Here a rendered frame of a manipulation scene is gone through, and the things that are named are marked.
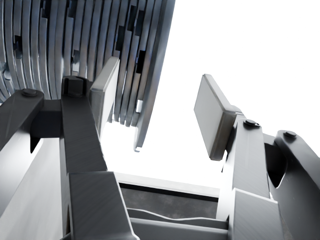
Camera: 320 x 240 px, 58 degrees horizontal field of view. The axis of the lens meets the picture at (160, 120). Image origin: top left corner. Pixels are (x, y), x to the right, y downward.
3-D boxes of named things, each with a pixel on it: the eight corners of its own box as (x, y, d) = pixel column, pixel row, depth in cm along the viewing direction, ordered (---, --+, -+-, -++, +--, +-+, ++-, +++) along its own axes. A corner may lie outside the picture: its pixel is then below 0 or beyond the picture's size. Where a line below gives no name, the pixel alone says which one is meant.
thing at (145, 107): (191, -159, 29) (199, -157, 29) (152, 19, 56) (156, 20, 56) (150, 108, 20) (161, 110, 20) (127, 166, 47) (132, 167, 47)
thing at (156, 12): (173, -111, 41) (178, -109, 42) (143, 45, 64) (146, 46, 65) (155, 0, 24) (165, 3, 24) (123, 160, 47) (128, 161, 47)
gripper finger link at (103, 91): (98, 145, 15) (84, 142, 15) (115, 97, 21) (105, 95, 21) (105, 90, 14) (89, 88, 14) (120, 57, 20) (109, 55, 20)
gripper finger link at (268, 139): (242, 142, 13) (304, 151, 13) (219, 101, 18) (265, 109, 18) (233, 169, 14) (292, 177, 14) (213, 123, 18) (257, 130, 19)
